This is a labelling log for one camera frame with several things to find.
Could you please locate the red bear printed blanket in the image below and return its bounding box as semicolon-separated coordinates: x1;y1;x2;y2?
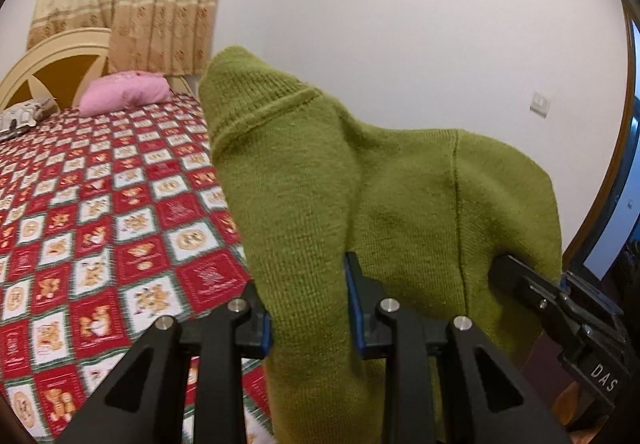
0;91;277;442

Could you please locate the pink pillow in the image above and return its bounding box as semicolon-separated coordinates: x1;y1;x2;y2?
80;70;172;116

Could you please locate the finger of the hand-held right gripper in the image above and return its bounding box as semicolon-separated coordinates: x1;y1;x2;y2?
491;254;568;325
560;273;625;322

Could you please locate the wooden door frame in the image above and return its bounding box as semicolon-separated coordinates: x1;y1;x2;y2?
561;0;638;275

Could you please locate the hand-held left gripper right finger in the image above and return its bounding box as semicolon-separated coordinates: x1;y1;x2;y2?
344;251;572;444

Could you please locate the cream and brown headboard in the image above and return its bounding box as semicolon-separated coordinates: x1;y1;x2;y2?
0;28;195;114

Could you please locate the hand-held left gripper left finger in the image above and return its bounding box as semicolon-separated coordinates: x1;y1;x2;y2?
55;281;274;444

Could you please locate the green knitted sweater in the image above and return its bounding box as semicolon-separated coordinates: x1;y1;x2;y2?
198;45;565;441

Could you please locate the white brown patterned pillow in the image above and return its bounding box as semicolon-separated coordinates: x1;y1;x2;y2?
0;96;57;141

